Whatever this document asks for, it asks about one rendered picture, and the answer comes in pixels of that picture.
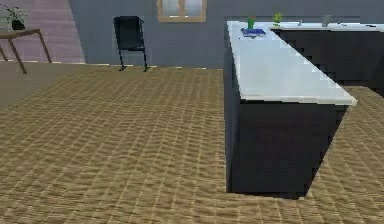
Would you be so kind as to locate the black kitchen counter white top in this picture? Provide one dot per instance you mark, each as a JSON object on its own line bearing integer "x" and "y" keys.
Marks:
{"x": 286, "y": 140}

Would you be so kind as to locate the blue flat dish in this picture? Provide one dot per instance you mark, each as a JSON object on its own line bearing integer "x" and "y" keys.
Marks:
{"x": 253, "y": 32}

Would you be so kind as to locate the black chair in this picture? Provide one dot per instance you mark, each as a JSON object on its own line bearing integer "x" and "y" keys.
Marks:
{"x": 129, "y": 33}

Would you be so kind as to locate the wooden framed window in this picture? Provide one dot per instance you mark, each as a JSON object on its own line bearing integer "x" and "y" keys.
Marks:
{"x": 181, "y": 10}

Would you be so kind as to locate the green cup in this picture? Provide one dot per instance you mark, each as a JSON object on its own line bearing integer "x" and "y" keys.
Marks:
{"x": 250, "y": 23}

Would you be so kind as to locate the yellow green small plant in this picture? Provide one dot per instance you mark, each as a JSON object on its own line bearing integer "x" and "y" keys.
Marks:
{"x": 277, "y": 18}

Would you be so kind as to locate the grey small bottle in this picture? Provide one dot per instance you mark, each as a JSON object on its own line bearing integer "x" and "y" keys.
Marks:
{"x": 299, "y": 22}

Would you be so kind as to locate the brown wooden table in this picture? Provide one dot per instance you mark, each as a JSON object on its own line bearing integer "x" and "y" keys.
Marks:
{"x": 20, "y": 35}

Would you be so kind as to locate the house plant in black pot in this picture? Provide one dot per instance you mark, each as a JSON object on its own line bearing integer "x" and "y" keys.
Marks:
{"x": 16, "y": 18}

